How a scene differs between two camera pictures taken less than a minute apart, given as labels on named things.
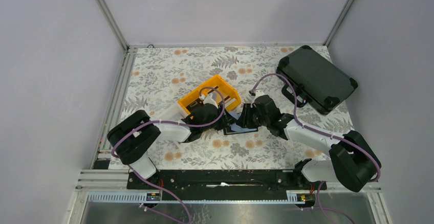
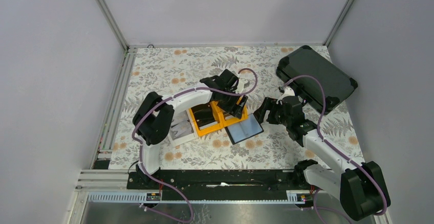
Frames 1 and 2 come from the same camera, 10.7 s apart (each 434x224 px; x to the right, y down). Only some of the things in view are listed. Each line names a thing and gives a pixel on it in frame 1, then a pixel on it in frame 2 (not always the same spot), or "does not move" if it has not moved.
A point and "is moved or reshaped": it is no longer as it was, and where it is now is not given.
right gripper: [244, 120] -> [270, 104]
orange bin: [217, 86] is moved or reshaped
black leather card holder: [234, 129] does not move
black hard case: [309, 77] does not move
